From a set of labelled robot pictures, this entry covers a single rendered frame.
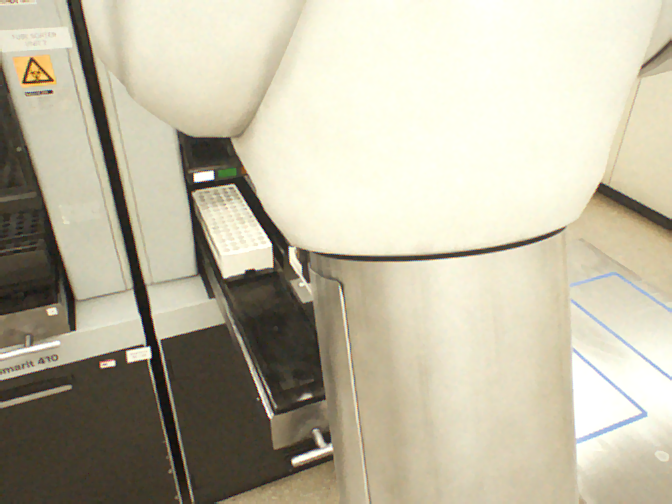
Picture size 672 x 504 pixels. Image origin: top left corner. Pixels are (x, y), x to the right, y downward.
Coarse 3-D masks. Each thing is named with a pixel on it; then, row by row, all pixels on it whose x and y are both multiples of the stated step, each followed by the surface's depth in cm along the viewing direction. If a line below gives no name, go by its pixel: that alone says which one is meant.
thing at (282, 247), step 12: (240, 180) 145; (240, 192) 143; (252, 204) 134; (264, 216) 129; (264, 228) 127; (276, 240) 120; (276, 252) 121; (288, 252) 116; (288, 264) 117; (288, 276) 119; (300, 288) 116
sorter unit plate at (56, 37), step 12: (0, 36) 85; (12, 36) 86; (24, 36) 87; (36, 36) 87; (48, 36) 88; (60, 36) 88; (12, 48) 87; (24, 48) 87; (36, 48) 88; (48, 48) 89
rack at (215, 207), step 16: (192, 192) 126; (208, 192) 127; (224, 192) 127; (208, 208) 121; (224, 208) 121; (240, 208) 120; (208, 224) 114; (224, 224) 114; (240, 224) 115; (256, 224) 115; (208, 240) 117; (224, 240) 109; (240, 240) 109; (256, 240) 109; (224, 256) 104; (240, 256) 106; (256, 256) 107; (272, 256) 109; (224, 272) 106; (240, 272) 107
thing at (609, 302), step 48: (576, 240) 119; (576, 288) 104; (624, 288) 104; (576, 336) 93; (624, 336) 93; (576, 384) 84; (624, 384) 84; (576, 432) 76; (624, 432) 76; (624, 480) 70
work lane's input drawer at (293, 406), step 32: (192, 224) 126; (224, 288) 104; (256, 288) 106; (288, 288) 104; (256, 320) 98; (288, 320) 98; (256, 352) 91; (288, 352) 91; (256, 384) 85; (288, 384) 85; (320, 384) 83; (288, 416) 81; (320, 416) 83; (320, 448) 81
